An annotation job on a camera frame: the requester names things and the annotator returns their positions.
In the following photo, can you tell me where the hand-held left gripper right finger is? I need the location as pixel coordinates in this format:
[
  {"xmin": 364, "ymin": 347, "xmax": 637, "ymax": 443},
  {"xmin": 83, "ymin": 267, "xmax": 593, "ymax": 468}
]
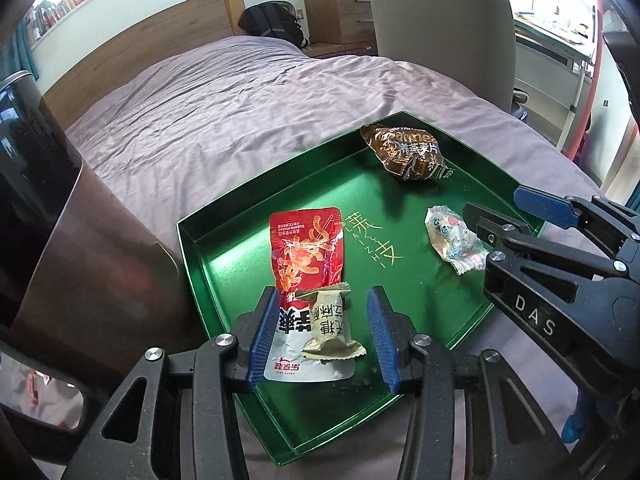
[{"xmin": 366, "ymin": 285, "xmax": 576, "ymax": 480}]

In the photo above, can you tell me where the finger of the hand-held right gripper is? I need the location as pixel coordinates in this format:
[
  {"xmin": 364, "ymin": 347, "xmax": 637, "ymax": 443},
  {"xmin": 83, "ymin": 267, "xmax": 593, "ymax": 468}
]
[
  {"xmin": 462, "ymin": 202, "xmax": 628, "ymax": 281},
  {"xmin": 513, "ymin": 185, "xmax": 640, "ymax": 261}
]

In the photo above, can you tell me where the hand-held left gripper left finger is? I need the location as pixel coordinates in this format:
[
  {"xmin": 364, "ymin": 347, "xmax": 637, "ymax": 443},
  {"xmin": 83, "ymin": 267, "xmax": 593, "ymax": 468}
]
[{"xmin": 60, "ymin": 286, "xmax": 281, "ymax": 480}]

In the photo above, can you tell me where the clear candy wrapper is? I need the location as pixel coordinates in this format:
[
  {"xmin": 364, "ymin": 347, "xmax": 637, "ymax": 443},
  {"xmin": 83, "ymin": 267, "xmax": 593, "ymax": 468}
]
[{"xmin": 425, "ymin": 205, "xmax": 491, "ymax": 276}]

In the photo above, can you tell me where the olive green snack packet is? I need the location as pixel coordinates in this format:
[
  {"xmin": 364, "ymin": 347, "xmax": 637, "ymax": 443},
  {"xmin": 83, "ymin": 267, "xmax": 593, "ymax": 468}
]
[{"xmin": 294, "ymin": 281, "xmax": 367, "ymax": 363}]

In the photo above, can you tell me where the green tray box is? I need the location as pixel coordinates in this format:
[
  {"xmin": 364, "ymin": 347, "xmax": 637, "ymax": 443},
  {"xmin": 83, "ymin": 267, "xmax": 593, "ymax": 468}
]
[{"xmin": 176, "ymin": 110, "xmax": 548, "ymax": 472}]

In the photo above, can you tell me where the long red snack packet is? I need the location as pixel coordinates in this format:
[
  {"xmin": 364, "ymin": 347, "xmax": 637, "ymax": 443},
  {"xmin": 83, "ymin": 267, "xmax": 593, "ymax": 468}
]
[{"xmin": 268, "ymin": 206, "xmax": 357, "ymax": 383}]

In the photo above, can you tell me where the brown oatmeal packet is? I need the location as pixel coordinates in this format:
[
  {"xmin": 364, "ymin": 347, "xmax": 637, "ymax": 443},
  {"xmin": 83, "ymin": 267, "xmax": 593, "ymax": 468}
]
[{"xmin": 360, "ymin": 122, "xmax": 457, "ymax": 184}]

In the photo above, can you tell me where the person's right hand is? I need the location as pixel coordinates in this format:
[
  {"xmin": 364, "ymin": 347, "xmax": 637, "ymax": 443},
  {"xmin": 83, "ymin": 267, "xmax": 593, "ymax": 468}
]
[{"xmin": 562, "ymin": 390, "xmax": 618, "ymax": 443}]

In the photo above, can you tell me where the white desk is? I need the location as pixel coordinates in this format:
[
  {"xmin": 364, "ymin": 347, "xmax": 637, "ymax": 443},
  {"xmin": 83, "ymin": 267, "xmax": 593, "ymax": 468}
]
[{"xmin": 512, "ymin": 7, "xmax": 598, "ymax": 111}]

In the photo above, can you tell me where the beige office chair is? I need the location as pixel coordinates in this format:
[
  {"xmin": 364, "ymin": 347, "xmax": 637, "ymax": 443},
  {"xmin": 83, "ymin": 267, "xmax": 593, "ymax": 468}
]
[{"xmin": 364, "ymin": 0, "xmax": 531, "ymax": 121}]

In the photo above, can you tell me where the bed with purple sheet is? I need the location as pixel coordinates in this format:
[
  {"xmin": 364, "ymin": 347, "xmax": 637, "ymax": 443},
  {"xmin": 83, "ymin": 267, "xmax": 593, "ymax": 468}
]
[{"xmin": 0, "ymin": 35, "xmax": 640, "ymax": 480}]

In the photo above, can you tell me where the wooden nightstand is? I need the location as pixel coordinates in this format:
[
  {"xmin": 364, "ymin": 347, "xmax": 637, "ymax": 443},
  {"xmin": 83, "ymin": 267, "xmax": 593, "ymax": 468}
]
[{"xmin": 302, "ymin": 0, "xmax": 378, "ymax": 58}]

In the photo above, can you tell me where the black backpack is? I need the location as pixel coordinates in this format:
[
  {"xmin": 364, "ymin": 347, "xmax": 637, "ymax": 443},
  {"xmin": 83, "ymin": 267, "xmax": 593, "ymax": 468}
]
[{"xmin": 238, "ymin": 2, "xmax": 308, "ymax": 48}]

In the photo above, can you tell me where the wooden headboard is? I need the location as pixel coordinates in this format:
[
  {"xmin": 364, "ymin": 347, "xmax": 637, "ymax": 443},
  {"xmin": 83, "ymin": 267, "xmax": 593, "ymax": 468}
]
[{"xmin": 42, "ymin": 0, "xmax": 246, "ymax": 131}]

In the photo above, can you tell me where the teal curtain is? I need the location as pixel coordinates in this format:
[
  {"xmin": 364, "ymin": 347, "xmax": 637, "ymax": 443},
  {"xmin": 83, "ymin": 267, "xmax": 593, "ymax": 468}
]
[{"xmin": 14, "ymin": 15, "xmax": 40, "ymax": 83}]

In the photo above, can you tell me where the row of books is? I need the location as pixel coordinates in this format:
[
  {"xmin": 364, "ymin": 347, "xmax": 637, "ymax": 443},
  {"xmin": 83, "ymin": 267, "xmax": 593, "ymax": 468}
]
[{"xmin": 25, "ymin": 0, "xmax": 166, "ymax": 43}]

